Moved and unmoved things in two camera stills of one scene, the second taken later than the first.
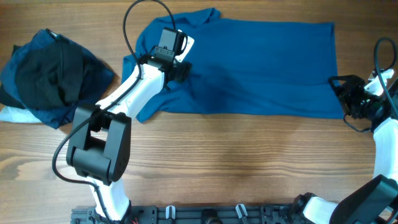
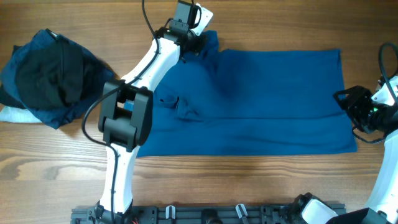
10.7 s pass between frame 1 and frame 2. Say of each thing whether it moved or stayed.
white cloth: stayed
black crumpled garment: stayed
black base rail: stayed
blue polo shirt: moved
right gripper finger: moved
